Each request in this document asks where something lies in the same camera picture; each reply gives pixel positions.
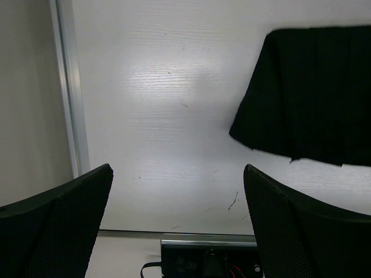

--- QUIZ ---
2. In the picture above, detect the black pleated skirt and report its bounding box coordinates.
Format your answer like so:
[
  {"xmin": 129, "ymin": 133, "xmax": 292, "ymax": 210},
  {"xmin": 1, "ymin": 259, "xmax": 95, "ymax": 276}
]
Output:
[{"xmin": 229, "ymin": 25, "xmax": 370, "ymax": 166}]

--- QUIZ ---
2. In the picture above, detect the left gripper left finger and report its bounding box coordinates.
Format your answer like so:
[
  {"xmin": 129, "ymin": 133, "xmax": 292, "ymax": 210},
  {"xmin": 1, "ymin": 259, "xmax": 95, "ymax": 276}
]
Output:
[{"xmin": 1, "ymin": 164, "xmax": 113, "ymax": 277}]

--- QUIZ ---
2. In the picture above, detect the aluminium table edge rail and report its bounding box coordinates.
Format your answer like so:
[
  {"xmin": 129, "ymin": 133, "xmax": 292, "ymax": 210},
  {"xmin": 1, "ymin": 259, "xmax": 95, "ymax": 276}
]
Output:
[{"xmin": 49, "ymin": 0, "xmax": 90, "ymax": 178}]

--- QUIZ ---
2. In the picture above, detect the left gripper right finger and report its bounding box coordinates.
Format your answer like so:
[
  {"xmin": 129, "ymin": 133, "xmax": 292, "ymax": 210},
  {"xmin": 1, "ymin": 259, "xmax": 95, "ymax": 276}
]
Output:
[{"xmin": 243, "ymin": 164, "xmax": 370, "ymax": 277}]

